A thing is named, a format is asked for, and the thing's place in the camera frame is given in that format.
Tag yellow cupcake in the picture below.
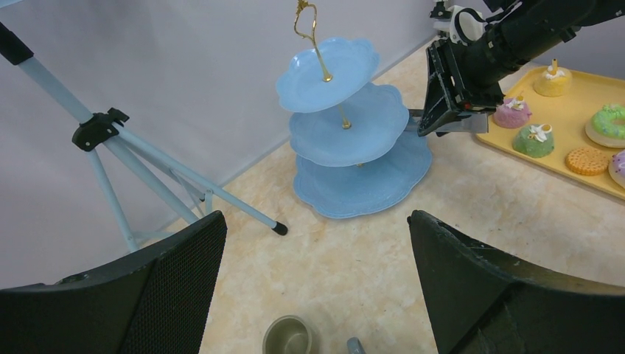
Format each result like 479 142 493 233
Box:
533 58 573 97

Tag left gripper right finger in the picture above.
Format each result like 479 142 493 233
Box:
407 210 624 353

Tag pink cupcake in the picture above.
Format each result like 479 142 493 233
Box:
492 95 532 129

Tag small grey-blue cup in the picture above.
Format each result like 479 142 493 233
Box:
346 337 366 354

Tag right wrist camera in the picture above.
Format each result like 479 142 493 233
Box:
429 1 486 45

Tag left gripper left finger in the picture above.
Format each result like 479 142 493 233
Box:
1 211 227 353

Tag orange biscuit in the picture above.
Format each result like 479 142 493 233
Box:
565 147 610 176

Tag yellow serving tray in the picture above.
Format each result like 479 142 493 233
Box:
476 66 624 199

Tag green donut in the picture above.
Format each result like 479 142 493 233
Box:
584 104 624 148

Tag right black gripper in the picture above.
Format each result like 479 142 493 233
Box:
417 38 503 136

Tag blue three-tier cake stand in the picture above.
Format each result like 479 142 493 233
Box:
276 29 433 219

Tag metal tongs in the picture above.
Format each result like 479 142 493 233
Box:
405 108 489 136

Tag green cupcake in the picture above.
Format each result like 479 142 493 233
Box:
512 124 555 159

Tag purple donut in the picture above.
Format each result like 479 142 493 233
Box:
608 150 625 188

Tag small olive cup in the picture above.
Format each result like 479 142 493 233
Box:
262 315 318 354

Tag blue tripod stand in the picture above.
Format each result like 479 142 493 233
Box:
1 25 288 251

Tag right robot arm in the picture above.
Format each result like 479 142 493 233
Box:
416 1 624 136

